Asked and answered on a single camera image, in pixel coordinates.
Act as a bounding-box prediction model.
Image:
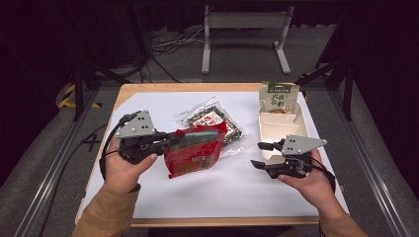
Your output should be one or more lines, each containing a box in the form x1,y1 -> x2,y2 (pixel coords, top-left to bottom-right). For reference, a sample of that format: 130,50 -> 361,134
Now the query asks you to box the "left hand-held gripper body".
115,110 -> 171,166

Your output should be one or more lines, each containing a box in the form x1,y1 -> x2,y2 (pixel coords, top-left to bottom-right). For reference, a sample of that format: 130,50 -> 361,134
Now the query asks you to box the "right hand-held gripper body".
270,134 -> 328,179

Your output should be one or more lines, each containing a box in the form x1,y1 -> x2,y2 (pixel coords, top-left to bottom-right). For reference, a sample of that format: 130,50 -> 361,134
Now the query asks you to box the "white plastic tray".
257,100 -> 310,166

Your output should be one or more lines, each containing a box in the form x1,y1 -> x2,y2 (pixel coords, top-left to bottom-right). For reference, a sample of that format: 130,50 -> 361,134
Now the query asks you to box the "red snack packet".
163,120 -> 228,180

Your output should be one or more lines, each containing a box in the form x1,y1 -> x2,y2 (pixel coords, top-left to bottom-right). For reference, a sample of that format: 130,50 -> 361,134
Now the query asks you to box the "clear seaweed packet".
176,97 -> 250,157

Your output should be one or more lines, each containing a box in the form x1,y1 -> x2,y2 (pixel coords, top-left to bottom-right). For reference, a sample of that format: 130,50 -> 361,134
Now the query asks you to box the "cream sauce packet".
258,81 -> 300,115

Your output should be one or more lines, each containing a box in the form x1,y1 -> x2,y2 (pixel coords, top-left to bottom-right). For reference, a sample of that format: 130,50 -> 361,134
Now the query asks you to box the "person's right hand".
278,149 -> 347,220

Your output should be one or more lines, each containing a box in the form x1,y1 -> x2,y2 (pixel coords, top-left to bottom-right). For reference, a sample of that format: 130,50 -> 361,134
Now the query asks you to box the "person's left hand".
104,137 -> 158,195

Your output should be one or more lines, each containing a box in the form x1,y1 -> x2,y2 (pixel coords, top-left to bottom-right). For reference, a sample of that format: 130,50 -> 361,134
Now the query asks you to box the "white table sheet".
80,91 -> 350,219

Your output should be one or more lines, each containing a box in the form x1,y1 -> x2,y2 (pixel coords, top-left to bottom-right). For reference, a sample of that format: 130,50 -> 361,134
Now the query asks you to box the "black tripod stand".
295,58 -> 355,121
70,58 -> 132,121

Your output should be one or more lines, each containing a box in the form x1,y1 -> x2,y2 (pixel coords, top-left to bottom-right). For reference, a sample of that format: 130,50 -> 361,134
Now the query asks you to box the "yellow black hazard tape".
58,83 -> 102,110

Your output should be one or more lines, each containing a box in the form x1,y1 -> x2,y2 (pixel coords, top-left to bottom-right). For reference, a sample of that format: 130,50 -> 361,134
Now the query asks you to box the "grey metal stand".
201,4 -> 295,75

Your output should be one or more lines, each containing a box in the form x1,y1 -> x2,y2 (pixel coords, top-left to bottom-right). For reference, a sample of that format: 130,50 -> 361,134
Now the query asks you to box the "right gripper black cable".
309,157 -> 337,194

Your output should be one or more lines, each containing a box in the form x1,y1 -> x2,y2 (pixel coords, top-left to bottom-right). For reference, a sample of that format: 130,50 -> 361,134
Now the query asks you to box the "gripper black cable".
98,112 -> 142,182
309,157 -> 337,194

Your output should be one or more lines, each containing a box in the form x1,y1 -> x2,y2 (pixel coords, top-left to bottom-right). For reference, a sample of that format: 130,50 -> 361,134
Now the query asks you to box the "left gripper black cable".
98,112 -> 142,182

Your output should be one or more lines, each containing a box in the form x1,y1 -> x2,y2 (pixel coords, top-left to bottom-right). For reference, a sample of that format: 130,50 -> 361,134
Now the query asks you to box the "aluminium floor rail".
13,88 -> 100,237
329,88 -> 413,237

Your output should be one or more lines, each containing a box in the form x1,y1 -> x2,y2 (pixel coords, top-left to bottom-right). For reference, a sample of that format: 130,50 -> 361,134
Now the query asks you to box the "bundle of floor cables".
151,28 -> 206,55

